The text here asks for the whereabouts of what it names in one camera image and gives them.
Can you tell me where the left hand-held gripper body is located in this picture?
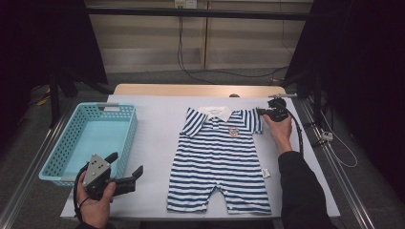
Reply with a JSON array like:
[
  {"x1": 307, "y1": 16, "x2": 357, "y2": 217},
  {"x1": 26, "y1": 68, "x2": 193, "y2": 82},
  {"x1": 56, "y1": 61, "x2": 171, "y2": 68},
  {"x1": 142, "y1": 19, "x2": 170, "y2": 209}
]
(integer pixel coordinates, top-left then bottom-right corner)
[{"x1": 81, "y1": 154, "x2": 127, "y2": 201}]

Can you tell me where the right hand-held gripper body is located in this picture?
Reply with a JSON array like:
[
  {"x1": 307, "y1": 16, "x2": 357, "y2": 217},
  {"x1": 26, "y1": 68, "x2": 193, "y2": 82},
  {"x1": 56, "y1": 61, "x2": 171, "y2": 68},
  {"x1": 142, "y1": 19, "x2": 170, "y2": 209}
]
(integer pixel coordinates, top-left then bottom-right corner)
[{"x1": 267, "y1": 93, "x2": 298, "y2": 123}]

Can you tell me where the light blue plastic basket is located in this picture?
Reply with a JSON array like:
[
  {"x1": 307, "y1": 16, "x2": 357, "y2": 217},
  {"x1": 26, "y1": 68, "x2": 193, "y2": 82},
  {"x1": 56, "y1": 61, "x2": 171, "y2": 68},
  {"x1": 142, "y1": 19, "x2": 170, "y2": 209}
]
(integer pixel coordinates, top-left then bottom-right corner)
[{"x1": 38, "y1": 101, "x2": 139, "y2": 189}]

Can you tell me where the blue white striped baby romper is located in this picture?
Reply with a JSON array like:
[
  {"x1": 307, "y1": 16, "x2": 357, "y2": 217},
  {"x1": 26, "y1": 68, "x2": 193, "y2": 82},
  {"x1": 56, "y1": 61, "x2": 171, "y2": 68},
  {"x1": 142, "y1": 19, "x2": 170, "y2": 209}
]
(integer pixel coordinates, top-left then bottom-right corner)
[{"x1": 166, "y1": 105, "x2": 272, "y2": 215}]

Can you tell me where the person's right hand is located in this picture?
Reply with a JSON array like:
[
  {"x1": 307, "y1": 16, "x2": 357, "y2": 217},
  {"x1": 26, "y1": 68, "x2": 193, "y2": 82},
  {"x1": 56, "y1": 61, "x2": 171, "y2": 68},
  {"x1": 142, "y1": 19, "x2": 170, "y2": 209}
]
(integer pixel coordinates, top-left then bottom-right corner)
[{"x1": 263, "y1": 114, "x2": 293, "y2": 156}]

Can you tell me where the person's left hand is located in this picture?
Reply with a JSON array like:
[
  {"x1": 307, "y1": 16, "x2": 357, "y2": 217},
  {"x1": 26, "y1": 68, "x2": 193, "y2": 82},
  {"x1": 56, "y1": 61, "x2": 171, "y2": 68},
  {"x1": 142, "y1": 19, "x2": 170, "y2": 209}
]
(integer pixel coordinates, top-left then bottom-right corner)
[{"x1": 75, "y1": 171, "x2": 117, "y2": 227}]

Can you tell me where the black metal stand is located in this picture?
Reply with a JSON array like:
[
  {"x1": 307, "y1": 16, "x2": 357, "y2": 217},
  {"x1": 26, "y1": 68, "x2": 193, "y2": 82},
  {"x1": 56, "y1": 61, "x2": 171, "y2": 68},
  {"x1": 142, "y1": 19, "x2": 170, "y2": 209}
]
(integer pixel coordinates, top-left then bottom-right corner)
[
  {"x1": 280, "y1": 68, "x2": 323, "y2": 129},
  {"x1": 47, "y1": 68, "x2": 113, "y2": 129}
]

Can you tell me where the black curtain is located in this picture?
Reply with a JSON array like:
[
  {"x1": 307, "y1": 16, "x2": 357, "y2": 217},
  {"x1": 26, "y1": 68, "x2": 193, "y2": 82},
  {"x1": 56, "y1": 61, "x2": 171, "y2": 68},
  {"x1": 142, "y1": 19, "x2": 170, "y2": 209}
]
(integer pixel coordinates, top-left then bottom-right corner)
[
  {"x1": 0, "y1": 0, "x2": 108, "y2": 154},
  {"x1": 285, "y1": 0, "x2": 405, "y2": 195}
]

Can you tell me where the left hand-held gripper black cable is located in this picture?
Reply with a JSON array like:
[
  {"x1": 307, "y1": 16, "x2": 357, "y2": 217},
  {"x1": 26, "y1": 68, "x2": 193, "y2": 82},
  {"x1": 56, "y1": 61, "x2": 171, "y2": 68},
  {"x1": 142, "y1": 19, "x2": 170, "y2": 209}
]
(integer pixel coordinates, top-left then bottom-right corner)
[{"x1": 73, "y1": 165, "x2": 92, "y2": 223}]

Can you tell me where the hand-held gripper black cable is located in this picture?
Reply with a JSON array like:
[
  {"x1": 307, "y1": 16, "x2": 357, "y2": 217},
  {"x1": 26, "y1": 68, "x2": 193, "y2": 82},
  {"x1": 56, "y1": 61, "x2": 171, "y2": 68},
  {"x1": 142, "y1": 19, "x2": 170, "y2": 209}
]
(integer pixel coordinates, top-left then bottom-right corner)
[
  {"x1": 285, "y1": 108, "x2": 306, "y2": 157},
  {"x1": 73, "y1": 165, "x2": 92, "y2": 223}
]

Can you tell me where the right hand-held gripper black cable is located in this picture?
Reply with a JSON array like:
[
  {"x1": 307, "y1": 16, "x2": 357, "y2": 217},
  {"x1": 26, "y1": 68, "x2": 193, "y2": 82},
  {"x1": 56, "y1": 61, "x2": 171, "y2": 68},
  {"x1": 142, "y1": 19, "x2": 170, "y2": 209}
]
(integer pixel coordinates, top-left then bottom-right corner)
[{"x1": 285, "y1": 108, "x2": 306, "y2": 157}]

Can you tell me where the metal floor rail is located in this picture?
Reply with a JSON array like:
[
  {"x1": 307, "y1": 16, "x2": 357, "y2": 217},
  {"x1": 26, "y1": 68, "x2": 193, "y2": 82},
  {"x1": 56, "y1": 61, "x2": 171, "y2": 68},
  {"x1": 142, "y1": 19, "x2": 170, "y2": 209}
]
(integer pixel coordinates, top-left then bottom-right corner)
[
  {"x1": 0, "y1": 108, "x2": 76, "y2": 229},
  {"x1": 297, "y1": 96, "x2": 377, "y2": 229}
]

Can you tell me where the white cable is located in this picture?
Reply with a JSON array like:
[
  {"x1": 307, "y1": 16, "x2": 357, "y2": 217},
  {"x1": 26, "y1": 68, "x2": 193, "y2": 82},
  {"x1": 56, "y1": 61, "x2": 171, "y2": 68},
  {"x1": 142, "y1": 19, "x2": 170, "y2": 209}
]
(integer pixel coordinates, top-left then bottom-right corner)
[{"x1": 319, "y1": 109, "x2": 359, "y2": 169}]

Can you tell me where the thin black cable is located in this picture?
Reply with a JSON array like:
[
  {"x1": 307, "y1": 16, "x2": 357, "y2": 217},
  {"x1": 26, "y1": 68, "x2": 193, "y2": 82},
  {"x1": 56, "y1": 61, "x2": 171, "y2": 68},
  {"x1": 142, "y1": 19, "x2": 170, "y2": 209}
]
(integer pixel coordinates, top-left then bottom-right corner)
[{"x1": 279, "y1": 0, "x2": 298, "y2": 57}]

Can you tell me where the black power cable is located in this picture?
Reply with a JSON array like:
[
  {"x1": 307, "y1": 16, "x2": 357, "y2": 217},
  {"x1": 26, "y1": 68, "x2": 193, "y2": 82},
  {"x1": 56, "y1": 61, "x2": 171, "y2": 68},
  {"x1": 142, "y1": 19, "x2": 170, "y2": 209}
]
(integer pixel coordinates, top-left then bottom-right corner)
[{"x1": 177, "y1": 8, "x2": 289, "y2": 86}]

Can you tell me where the white wall socket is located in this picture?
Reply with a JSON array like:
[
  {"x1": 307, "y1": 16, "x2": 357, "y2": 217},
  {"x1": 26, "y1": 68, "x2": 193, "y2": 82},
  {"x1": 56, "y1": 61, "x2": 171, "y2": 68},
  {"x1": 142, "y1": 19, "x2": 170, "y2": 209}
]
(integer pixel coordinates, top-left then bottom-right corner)
[{"x1": 174, "y1": 0, "x2": 199, "y2": 10}]

